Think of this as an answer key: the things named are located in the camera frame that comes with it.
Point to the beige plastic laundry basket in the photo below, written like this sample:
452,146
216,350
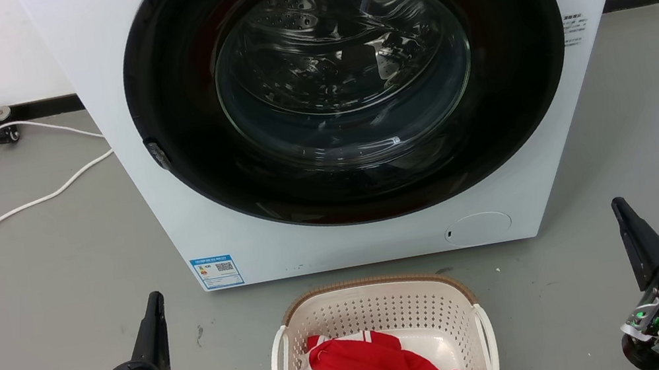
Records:
383,306

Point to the white front-load washing machine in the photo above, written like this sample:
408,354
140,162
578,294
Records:
101,62

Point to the black round washer door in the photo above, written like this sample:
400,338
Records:
513,80

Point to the round white filter cover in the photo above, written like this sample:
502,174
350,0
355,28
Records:
477,229

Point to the small printed text sticker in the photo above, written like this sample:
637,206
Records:
575,29

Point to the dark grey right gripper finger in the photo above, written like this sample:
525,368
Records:
642,246

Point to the blue energy label sticker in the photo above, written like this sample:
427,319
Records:
217,271

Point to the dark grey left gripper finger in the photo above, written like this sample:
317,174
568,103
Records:
154,338

